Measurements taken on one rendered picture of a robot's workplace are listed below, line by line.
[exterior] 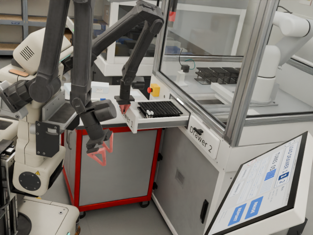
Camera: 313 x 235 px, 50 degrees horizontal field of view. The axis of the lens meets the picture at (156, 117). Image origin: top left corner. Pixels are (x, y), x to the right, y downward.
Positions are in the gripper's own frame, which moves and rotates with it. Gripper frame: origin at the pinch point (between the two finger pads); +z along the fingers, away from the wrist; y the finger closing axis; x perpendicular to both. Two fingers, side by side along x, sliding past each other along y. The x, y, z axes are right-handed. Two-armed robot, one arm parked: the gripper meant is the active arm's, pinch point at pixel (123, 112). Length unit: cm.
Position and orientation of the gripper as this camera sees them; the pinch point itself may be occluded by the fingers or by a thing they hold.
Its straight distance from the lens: 190.1
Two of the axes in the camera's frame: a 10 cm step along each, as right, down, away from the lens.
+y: 9.2, -0.7, 3.8
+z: -1.2, 8.9, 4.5
